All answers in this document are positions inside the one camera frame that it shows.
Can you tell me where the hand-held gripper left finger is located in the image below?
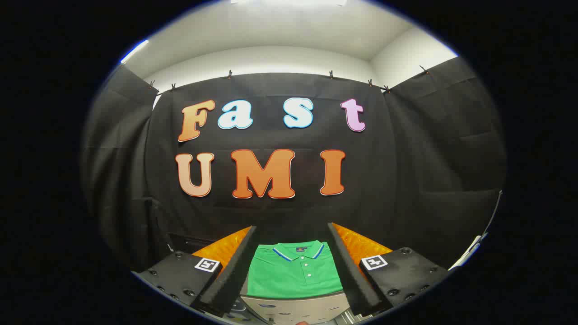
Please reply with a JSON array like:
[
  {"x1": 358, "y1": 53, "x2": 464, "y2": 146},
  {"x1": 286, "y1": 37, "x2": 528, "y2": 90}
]
[{"x1": 135, "y1": 225, "x2": 259, "y2": 317}]

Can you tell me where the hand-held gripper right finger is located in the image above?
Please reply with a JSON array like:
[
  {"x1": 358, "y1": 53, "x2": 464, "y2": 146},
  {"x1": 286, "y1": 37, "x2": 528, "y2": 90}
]
[{"x1": 327, "y1": 222, "x2": 451, "y2": 316}]

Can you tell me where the green polo shirt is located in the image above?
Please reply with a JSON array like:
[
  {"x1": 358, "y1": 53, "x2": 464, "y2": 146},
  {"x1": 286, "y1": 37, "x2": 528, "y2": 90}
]
[{"x1": 246, "y1": 241, "x2": 344, "y2": 298}]

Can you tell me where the white printed paper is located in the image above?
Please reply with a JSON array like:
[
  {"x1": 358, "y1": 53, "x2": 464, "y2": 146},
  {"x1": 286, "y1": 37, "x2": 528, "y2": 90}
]
[{"x1": 449, "y1": 232, "x2": 488, "y2": 271}]

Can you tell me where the ceiling light strip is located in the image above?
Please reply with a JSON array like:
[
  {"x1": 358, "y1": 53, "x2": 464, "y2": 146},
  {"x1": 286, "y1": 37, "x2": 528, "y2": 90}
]
[{"x1": 120, "y1": 40, "x2": 149, "y2": 65}]

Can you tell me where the ceiling light panel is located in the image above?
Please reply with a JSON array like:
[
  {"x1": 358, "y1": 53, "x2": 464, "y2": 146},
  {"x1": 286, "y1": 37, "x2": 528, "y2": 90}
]
[{"x1": 231, "y1": 0, "x2": 347, "y2": 6}]

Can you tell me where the thin grey cable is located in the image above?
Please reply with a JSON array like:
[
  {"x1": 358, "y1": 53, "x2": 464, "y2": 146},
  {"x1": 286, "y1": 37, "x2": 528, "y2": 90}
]
[{"x1": 484, "y1": 190, "x2": 503, "y2": 236}]

